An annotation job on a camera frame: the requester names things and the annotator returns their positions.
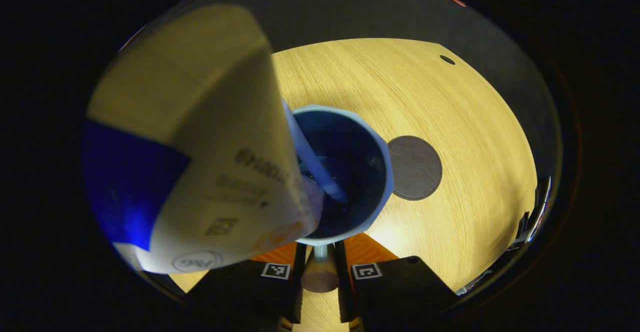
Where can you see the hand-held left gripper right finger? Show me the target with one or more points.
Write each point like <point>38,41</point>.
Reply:
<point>342,292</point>

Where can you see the dark brown round coaster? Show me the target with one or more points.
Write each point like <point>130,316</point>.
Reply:
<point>415,168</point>

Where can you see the white toothpaste tube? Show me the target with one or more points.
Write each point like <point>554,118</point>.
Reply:
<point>210,147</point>

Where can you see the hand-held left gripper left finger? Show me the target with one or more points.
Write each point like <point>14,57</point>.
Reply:
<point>295,292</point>

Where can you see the white toothbrush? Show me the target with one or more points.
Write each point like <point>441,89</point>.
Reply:
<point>310,157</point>

